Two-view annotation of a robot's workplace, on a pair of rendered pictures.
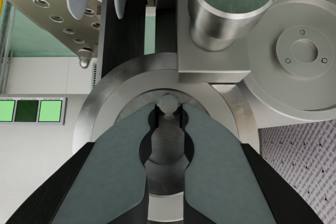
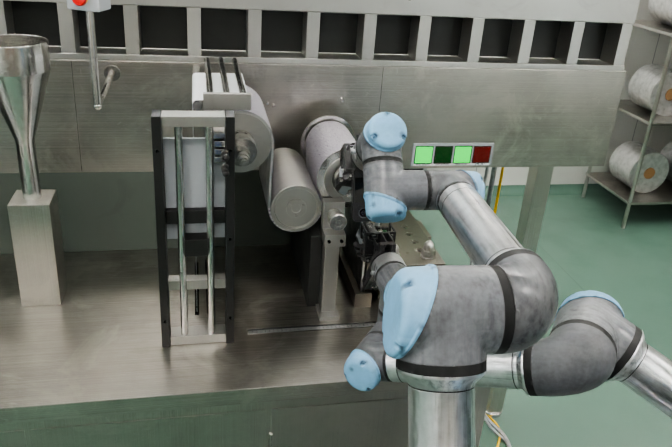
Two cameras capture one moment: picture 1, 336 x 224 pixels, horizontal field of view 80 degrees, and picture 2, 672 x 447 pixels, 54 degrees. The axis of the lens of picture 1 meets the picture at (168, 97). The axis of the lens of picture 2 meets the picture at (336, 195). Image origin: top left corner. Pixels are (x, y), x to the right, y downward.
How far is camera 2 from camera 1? 140 cm
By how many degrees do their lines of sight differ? 16
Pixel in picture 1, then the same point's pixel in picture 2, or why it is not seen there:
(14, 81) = not seen: hidden behind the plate
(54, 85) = not seen: hidden behind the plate
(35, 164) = (436, 112)
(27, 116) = (442, 150)
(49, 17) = (409, 227)
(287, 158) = not seen: hidden behind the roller
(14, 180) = (453, 99)
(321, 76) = (290, 199)
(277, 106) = (309, 189)
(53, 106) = (420, 158)
